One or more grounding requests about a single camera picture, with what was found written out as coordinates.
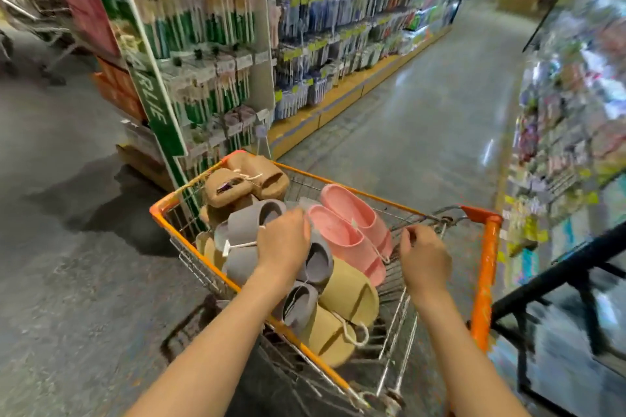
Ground person's left hand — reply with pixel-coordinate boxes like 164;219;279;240
256;208;312;285

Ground person's right hand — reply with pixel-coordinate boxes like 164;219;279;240
398;225;453;305

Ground grey slippers pair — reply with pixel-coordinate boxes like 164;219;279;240
213;199;288;287
281;228;336;334

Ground pink slippers pair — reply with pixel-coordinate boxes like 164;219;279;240
306;183;395;288

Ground orange metal shopping cart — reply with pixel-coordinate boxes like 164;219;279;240
149;150;505;417

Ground person's right forearm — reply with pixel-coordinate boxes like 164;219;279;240
413;292;531;417

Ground person's left forearm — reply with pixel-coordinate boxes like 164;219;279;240
125;270;294;417

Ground long shelf with yellow base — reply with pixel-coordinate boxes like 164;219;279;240
266;0;483;161

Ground metal cart with red seat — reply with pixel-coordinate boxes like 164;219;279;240
0;0;82;88

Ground white green toothbrush stand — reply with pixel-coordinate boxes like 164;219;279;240
85;0;277;220

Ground rows of colourful small packets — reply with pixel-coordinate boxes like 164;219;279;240
503;0;626;281

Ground rows of blue toothbrush packets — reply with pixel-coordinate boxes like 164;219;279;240
269;0;478;122

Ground stack of orange boxes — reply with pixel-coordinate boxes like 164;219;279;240
93;57;147;122

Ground hanging green toothbrush packs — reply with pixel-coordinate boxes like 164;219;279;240
122;0;273;173

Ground red side poster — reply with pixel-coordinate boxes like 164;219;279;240
56;0;121;59

